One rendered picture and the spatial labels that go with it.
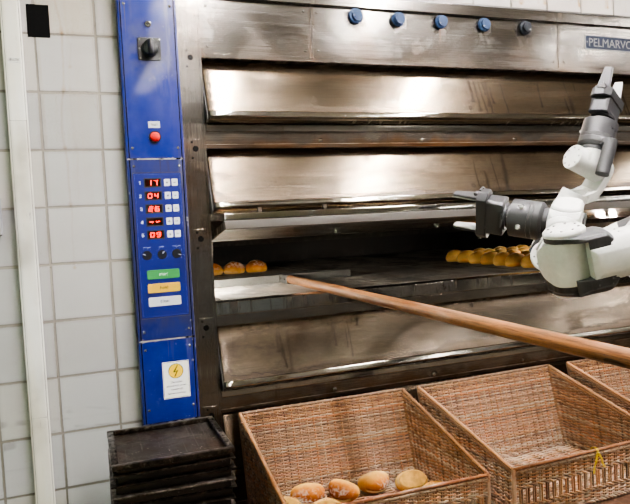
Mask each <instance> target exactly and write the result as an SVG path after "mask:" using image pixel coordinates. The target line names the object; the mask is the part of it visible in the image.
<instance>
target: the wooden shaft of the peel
mask: <svg viewBox="0 0 630 504"><path fill-rule="evenodd" d="M287 281H288V283H290V284H294V285H298V286H302V287H306V288H310V289H314V290H318V291H322V292H326V293H330V294H334V295H338V296H342V297H346V298H350V299H354V300H358V301H362V302H366V303H370V304H374V305H377V306H381V307H385V308H389V309H393V310H397V311H401V312H405V313H409V314H413V315H417V316H421V317H425V318H429V319H433V320H437V321H441V322H445V323H449V324H453V325H457V326H461V327H465V328H468V329H472V330H476V331H480V332H484V333H488V334H492V335H496V336H500V337H504V338H508V339H512V340H516V341H520V342H524V343H528V344H532V345H536V346H540V347H544V348H548V349H552V350H556V351H559V352H563V353H567V354H571V355H575V356H579V357H583V358H587V359H591V360H595V361H599V362H603V363H607V364H611V365H615V366H619V367H623V368H627V369H630V348H626V347H622V346H617V345H612V344H608V343H603V342H599V341H594V340H589V339H585V338H580V337H575V336H571V335H566V334H561V333H557V332H552V331H548V330H543V329H538V328H534V327H529V326H524V325H520V324H515V323H511V322H506V321H501V320H497V319H492V318H487V317H483V316H478V315H473V314H469V313H464V312H460V311H455V310H450V309H446V308H441V307H436V306H432V305H427V304H423V303H418V302H413V301H409V300H404V299H399V298H395V297H390V296H386V295H381V294H376V293H372V292H367V291H362V290H358V289H353V288H348V287H344V286H339V285H335V284H330V283H325V282H321V281H316V280H311V279H307V278H302V277H298V276H293V275H290V276H288V277H287Z"/></svg>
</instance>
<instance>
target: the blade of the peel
mask: <svg viewBox="0 0 630 504"><path fill-rule="evenodd" d="M285 273H290V274H294V275H295V276H298V277H302V278H307V279H311V280H316V279H327V278H339V277H350V276H351V275H350V269H347V270H310V271H297V272H285ZM269 283H281V282H279V273H273V274H260V275H248V276H235V277H223V278H214V284H215V288H222V287H234V286H246V285H257V284H269Z"/></svg>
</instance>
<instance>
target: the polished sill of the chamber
mask: <svg viewBox="0 0 630 504"><path fill-rule="evenodd" d="M539 283H547V280H546V279H545V278H544V277H543V275H542V273H541V271H540V270H539V271H529V272H518V273H507V274H497V275H486V276H475V277H465V278H454V279H443V280H433V281H422V282H411V283H400V284H390V285H379V286H368V287H358V288H353V289H358V290H362V291H367V292H372V293H376V294H381V295H386V296H390V297H395V298H402V297H412V296H422V295H432V294H442V293H451V292H461V291H471V290H481V289H491V288H500V287H510V286H520V285H530V284H539ZM215 302H216V316H226V315H236V314H246V313H256V312H265V311H275V310H285V309H295V308H305V307H314V306H324V305H334V304H344V303H354V302H362V301H358V300H354V299H350V298H346V297H342V296H338V295H334V294H330V293H326V292H322V291H315V292H304V293H294V294H283V295H272V296H261V297H251V298H240V299H229V300H219V301H215Z"/></svg>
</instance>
